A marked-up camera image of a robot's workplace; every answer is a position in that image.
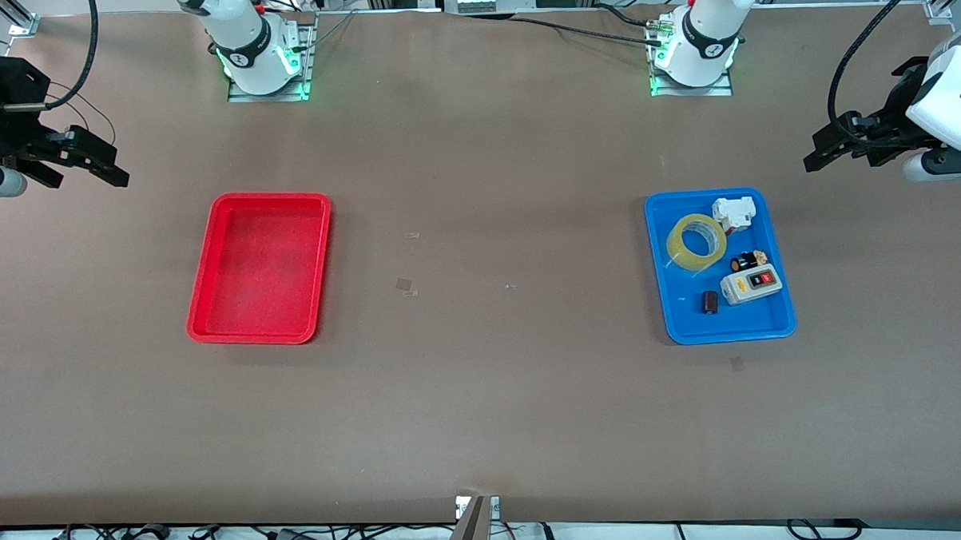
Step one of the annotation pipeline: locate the yellow clear tape roll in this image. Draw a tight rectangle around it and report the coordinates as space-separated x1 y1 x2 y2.
665 212 729 274

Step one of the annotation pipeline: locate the white electrical connector block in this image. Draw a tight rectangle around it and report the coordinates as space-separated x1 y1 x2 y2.
712 196 758 236

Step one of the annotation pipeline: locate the black cylindrical capacitor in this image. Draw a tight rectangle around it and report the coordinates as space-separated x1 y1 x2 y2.
729 248 769 275

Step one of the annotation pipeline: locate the blue plastic tray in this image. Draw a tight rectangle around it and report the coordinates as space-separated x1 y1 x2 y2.
644 185 797 347

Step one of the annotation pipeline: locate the red plastic tray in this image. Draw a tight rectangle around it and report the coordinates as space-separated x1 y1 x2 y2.
181 189 338 349

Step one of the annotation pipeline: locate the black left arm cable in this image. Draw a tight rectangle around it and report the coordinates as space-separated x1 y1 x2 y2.
824 0 945 152

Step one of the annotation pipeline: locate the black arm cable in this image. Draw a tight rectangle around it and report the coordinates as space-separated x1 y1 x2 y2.
824 0 945 152
39 0 102 110

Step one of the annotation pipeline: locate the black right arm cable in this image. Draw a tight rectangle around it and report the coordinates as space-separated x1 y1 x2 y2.
39 0 102 110

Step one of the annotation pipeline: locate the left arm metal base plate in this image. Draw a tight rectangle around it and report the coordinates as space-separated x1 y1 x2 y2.
647 44 735 99

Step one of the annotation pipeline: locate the grey push-button switch box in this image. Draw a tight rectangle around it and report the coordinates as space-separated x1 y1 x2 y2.
720 264 784 306

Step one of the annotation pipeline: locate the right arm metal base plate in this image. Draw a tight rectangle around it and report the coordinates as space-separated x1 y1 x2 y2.
224 12 320 105

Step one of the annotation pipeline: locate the black cable on table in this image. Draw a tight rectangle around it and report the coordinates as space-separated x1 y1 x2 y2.
511 2 667 52

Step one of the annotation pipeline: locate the black looped floor cable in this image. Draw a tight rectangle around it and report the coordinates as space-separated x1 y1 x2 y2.
785 515 865 540

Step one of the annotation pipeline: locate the metal bracket at table edge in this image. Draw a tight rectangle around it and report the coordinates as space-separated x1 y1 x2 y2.
436 493 502 540

